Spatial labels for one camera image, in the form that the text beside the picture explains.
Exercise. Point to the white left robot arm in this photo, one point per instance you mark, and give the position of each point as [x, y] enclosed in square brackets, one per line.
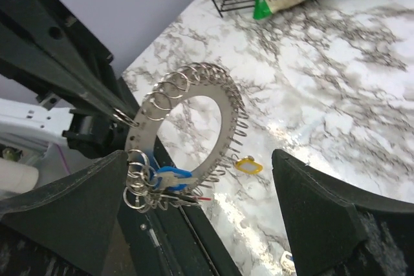
[49, 26]

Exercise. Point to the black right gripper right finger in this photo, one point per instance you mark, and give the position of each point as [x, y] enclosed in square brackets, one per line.
[335, 228]

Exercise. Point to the yellow key tag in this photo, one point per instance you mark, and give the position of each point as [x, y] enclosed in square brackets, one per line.
[248, 165]

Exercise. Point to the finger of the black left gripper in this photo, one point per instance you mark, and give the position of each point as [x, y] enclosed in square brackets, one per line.
[80, 88]

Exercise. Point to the white bottle red cap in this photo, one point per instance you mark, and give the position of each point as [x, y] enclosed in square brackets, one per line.
[17, 178]

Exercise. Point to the metal disc with key rings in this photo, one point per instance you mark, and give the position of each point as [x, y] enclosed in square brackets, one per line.
[193, 119]

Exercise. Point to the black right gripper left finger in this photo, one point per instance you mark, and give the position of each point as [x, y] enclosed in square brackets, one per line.
[64, 227]

